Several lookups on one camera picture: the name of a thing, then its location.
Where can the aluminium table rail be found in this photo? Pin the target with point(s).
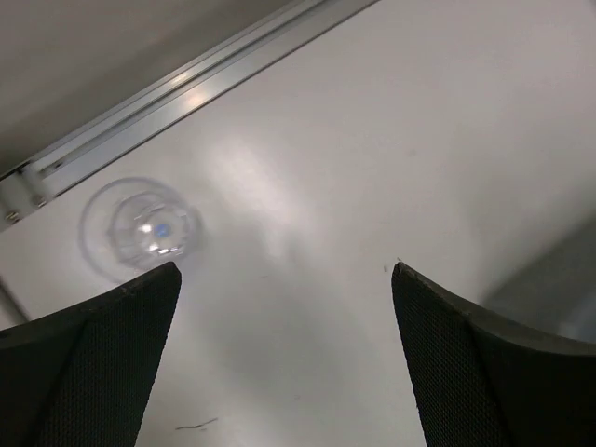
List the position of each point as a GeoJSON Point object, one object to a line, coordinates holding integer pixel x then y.
{"type": "Point", "coordinates": [30, 185]}

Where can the clear plastic cup near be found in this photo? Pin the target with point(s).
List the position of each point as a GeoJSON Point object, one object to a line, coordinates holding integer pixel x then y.
{"type": "Point", "coordinates": [133, 225]}

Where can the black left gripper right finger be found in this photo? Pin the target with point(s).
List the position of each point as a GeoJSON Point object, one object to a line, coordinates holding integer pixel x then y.
{"type": "Point", "coordinates": [480, 379]}

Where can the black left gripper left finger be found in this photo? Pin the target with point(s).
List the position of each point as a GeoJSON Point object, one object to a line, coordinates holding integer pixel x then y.
{"type": "Point", "coordinates": [83, 376]}

